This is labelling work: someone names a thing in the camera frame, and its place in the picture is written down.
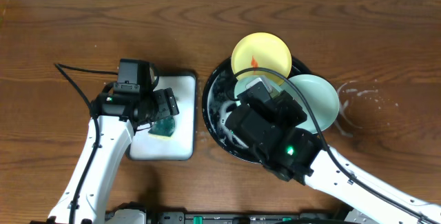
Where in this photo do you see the white rectangular sponge tray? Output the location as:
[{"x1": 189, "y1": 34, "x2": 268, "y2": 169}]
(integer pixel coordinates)
[{"x1": 126, "y1": 71, "x2": 197, "y2": 161}]

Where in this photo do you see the light green plate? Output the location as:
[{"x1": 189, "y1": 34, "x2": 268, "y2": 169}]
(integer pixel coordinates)
[
  {"x1": 289, "y1": 74, "x2": 340, "y2": 131},
  {"x1": 234, "y1": 75, "x2": 280, "y2": 98}
]

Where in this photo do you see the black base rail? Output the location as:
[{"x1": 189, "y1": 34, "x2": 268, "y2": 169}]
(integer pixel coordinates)
[{"x1": 147, "y1": 212, "x2": 345, "y2": 224}]

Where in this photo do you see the green sponge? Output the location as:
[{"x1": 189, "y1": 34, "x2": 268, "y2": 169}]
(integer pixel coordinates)
[{"x1": 148, "y1": 116, "x2": 176, "y2": 139}]

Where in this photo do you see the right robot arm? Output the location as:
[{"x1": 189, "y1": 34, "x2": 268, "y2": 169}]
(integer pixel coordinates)
[{"x1": 225, "y1": 88, "x2": 440, "y2": 223}]

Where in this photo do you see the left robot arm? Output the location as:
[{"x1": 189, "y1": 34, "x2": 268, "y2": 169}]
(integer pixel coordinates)
[{"x1": 47, "y1": 88, "x2": 179, "y2": 223}]

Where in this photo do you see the yellow plate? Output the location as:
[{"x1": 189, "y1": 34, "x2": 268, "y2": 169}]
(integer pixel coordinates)
[{"x1": 231, "y1": 32, "x2": 292, "y2": 78}]

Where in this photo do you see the round black tray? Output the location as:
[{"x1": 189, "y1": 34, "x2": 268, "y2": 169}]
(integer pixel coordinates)
[{"x1": 201, "y1": 55, "x2": 314, "y2": 165}]

